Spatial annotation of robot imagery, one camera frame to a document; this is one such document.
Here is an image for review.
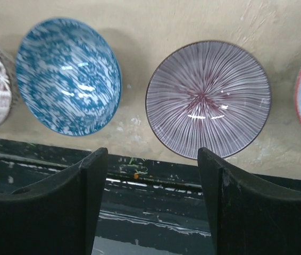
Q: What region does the purple striped bowl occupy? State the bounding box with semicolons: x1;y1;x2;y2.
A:
145;40;272;160

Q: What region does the black table front rail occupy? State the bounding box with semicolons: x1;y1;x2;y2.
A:
0;139;301;254

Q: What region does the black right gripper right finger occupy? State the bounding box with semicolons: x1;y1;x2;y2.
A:
197;148;301;254

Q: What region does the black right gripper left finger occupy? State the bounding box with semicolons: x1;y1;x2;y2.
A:
0;148;108;254

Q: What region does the blue floral pattern bowl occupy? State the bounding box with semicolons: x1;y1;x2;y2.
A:
15;18;122;137

